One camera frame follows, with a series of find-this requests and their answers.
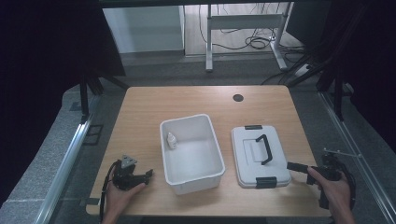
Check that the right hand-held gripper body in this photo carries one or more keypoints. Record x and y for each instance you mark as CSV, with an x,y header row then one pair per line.
x,y
330,169

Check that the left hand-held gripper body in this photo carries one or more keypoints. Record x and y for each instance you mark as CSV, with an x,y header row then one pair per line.
x,y
124,177

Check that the white plastic storage box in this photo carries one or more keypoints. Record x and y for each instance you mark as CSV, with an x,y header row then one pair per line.
x,y
193,155

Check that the person's left hand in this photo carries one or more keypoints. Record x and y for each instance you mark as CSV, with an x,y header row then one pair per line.
x,y
120,197

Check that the person's right hand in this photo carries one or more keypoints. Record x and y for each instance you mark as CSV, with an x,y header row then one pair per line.
x,y
336,194

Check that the small white dropper bottle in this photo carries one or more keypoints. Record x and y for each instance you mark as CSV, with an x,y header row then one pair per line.
x,y
171,141

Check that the black metal stand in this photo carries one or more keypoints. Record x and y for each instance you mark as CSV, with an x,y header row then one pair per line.
x,y
84,96
338,93

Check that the black round table grommet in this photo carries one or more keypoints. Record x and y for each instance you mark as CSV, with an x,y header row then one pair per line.
x,y
238,98

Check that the black curtain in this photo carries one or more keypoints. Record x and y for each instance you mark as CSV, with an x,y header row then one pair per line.
x,y
46,62
373,62

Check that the white cabinet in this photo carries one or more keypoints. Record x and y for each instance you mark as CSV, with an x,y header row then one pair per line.
x,y
143,29

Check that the aluminium floor rail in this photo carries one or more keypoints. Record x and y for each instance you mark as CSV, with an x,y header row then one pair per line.
x,y
65,168
358,161

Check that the white metal desk frame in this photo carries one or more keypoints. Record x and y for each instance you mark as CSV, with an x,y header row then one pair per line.
x,y
246,21

